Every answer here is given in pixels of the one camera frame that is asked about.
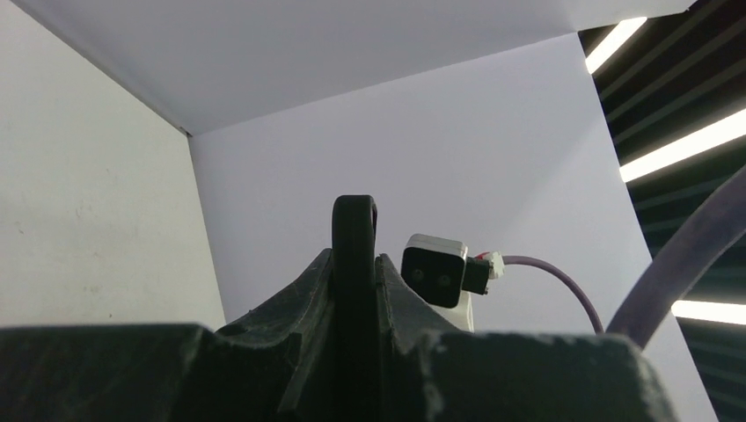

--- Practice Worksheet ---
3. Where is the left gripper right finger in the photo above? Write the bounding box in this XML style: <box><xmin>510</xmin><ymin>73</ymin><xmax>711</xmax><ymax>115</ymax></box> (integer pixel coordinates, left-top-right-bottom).
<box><xmin>375</xmin><ymin>255</ymin><xmax>677</xmax><ymax>421</ymax></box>

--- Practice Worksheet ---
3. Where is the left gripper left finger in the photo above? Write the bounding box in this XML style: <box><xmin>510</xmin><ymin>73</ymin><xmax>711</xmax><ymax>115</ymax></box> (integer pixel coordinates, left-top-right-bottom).
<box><xmin>1</xmin><ymin>250</ymin><xmax>334</xmax><ymax>421</ymax></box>

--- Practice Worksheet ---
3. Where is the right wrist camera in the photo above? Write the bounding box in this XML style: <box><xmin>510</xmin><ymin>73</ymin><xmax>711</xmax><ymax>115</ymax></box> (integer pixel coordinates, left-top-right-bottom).
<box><xmin>400</xmin><ymin>234</ymin><xmax>505</xmax><ymax>332</ymax></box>

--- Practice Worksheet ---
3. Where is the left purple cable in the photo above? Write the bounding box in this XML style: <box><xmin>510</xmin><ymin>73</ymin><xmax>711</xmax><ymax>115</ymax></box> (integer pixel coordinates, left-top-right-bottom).
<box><xmin>605</xmin><ymin>165</ymin><xmax>746</xmax><ymax>351</ymax></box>

